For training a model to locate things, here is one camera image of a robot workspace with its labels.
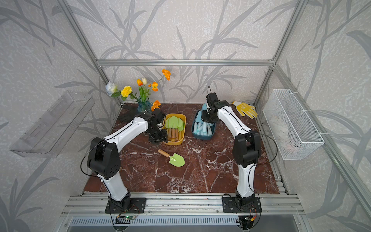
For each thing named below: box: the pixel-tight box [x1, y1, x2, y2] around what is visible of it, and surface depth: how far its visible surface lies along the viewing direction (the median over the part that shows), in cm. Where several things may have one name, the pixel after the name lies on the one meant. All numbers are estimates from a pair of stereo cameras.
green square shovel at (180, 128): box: [177, 117, 184, 142], surface depth 104 cm
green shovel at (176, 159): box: [157, 148, 186, 168], surface depth 92 cm
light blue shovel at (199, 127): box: [196, 122, 204, 135], surface depth 100 cm
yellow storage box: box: [175, 113, 187, 146], surface depth 103 cm
